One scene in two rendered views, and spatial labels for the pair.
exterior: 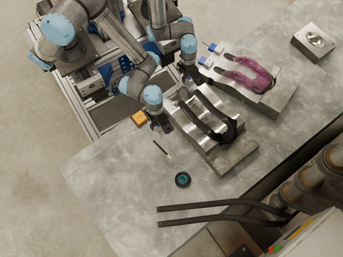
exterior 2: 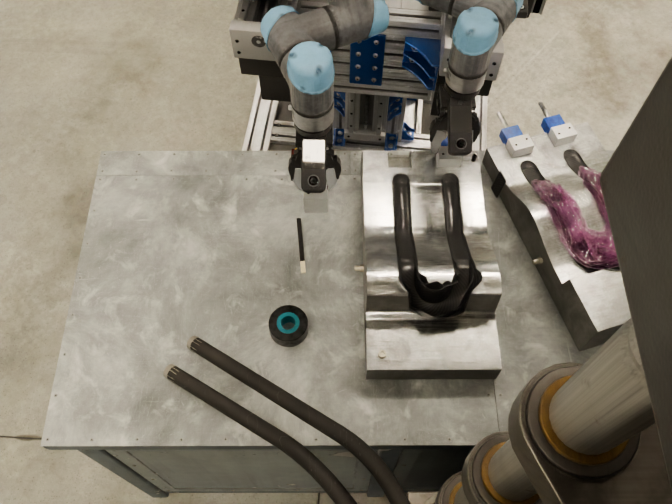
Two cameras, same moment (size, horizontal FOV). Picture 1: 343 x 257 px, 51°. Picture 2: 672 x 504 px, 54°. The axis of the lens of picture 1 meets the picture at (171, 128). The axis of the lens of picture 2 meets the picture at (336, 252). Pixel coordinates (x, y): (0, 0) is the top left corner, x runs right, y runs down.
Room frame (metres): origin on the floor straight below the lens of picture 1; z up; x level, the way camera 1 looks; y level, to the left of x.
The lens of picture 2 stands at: (0.07, -0.41, 2.09)
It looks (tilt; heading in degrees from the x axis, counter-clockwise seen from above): 61 degrees down; 34
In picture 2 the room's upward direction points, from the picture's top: straight up
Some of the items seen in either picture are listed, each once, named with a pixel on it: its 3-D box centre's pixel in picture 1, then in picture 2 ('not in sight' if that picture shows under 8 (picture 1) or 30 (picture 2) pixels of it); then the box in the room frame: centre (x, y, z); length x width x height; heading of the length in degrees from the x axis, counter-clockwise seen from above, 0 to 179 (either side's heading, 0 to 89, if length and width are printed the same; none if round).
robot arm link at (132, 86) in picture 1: (135, 85); (297, 37); (0.76, 0.14, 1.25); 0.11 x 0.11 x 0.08; 58
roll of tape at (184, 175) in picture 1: (182, 180); (288, 325); (0.44, -0.04, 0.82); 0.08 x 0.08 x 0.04
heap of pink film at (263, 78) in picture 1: (248, 72); (590, 210); (0.99, -0.44, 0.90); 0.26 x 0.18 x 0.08; 51
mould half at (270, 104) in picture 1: (248, 76); (587, 221); (0.99, -0.45, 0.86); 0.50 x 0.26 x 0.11; 51
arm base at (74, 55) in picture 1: (69, 45); not in sight; (1.11, 0.48, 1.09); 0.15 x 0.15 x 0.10
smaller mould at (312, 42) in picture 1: (313, 43); not in sight; (1.19, -0.85, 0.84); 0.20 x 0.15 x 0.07; 34
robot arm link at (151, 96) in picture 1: (152, 97); (310, 78); (0.70, 0.07, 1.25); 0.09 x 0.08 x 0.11; 58
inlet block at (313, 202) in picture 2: (155, 124); (316, 180); (0.71, 0.08, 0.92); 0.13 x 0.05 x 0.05; 34
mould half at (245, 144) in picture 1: (209, 123); (426, 253); (0.72, -0.20, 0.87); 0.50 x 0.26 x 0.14; 34
